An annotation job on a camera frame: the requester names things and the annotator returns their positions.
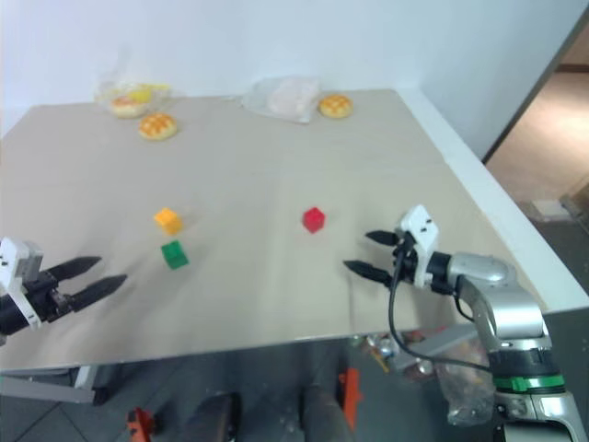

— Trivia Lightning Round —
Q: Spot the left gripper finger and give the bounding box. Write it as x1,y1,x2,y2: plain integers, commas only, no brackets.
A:
41,255,103,285
67,273,129,315

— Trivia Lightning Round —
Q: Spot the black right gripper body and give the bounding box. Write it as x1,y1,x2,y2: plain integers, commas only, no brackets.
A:
390,229,419,284

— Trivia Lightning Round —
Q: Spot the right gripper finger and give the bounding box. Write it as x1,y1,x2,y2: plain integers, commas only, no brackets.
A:
341,260,395,285
364,229,399,247

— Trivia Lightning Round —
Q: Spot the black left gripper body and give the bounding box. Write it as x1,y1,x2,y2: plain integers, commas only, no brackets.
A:
20,270,75,325

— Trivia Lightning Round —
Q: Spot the red cube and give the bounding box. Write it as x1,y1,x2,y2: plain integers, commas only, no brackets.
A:
301,206,328,235

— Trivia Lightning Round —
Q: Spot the colourful clutter on floor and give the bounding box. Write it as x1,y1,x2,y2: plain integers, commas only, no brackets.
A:
352,327,443,383

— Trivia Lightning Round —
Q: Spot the green cube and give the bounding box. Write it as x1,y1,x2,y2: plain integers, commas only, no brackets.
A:
159,238,191,271

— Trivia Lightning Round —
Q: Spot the grey table crossbar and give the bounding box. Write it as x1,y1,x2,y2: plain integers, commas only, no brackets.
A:
389,323,479,371

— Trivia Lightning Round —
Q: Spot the orange cube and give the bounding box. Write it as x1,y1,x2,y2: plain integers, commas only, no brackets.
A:
153,207,184,238

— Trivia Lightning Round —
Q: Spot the orange clamp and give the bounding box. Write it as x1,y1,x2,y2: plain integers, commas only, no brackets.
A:
337,366,365,433
125,406,156,442

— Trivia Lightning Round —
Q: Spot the round pineapple bun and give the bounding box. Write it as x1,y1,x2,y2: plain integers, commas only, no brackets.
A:
110,95,149,120
138,112,179,142
318,93,355,120

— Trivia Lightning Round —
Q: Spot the crumpled clear plastic bag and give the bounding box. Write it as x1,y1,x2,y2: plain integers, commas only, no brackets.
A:
434,361,498,427

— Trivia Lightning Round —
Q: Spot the clear bag with white contents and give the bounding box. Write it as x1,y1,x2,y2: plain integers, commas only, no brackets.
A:
240,75,322,125

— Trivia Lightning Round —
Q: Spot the yellow toy in bag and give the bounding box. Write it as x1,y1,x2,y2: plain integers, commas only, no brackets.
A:
126,82,170,104

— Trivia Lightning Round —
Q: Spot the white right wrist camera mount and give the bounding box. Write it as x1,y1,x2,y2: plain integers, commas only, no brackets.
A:
397,204,441,289

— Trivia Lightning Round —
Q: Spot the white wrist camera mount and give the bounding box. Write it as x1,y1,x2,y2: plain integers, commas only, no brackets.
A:
0,236,45,331
397,204,441,289

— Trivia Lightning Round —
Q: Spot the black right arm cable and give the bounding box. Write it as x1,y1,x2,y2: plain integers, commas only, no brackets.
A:
387,237,493,372

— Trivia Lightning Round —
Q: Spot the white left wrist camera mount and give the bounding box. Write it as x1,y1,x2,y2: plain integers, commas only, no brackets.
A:
0,236,45,331

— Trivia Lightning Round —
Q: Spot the grey table leg frame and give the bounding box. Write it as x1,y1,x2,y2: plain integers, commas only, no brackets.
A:
0,365,97,407

